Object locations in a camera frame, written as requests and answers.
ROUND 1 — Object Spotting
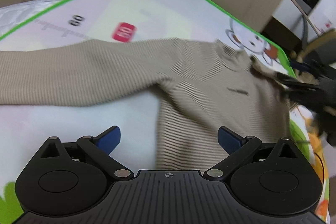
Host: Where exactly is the striped beige knit garment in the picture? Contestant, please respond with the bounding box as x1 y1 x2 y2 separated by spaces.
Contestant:
1 39 305 170

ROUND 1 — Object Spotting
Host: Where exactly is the tan office chair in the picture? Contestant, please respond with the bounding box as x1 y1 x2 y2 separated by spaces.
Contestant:
288 13 336 75

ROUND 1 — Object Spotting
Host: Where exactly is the white desk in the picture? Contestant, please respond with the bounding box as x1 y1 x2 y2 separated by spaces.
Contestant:
272 0 335 40

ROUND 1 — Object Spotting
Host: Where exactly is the cartoon play mat green border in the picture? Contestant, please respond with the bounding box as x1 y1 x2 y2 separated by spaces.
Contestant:
1 0 329 223

